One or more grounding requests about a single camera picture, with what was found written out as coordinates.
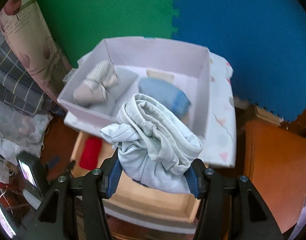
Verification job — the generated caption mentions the red underwear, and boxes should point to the red underwear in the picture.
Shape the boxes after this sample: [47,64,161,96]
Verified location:
[79,137,102,170]

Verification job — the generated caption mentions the pale blue underwear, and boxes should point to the pale blue underwear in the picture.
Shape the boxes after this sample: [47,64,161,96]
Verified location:
[100,93,203,194]

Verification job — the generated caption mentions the beige lace underwear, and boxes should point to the beige lace underwear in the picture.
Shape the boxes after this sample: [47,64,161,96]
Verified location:
[73,60,119,107]

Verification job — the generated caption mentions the light blue fuzzy underwear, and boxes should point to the light blue fuzzy underwear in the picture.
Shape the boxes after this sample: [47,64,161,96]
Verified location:
[138,77,191,119]

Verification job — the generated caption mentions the wooden drawer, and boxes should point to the wooden drawer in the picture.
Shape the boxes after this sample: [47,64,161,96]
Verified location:
[71,131,201,223]

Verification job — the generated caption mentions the smartphone with lit screen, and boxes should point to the smartphone with lit screen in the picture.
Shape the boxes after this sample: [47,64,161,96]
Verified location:
[16,152,50,200]

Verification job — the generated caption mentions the light floral bedsheet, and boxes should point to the light floral bedsheet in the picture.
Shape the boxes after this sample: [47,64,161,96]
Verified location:
[0,101,52,165]

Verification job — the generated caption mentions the plaid grey blanket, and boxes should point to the plaid grey blanket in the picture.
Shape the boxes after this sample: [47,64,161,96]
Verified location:
[0,31,52,116]

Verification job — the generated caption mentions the white storage box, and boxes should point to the white storage box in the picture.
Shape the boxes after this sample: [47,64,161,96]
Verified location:
[57,36,210,138]

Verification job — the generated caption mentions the blue foam mat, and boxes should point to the blue foam mat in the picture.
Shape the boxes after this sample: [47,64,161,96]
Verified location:
[172,0,306,121]

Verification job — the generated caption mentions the green foam mat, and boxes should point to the green foam mat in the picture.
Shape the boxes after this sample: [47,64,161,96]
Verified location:
[37,0,179,67]

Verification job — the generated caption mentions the pink floral pillow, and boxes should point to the pink floral pillow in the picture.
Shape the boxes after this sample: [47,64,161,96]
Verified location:
[0,0,72,102]

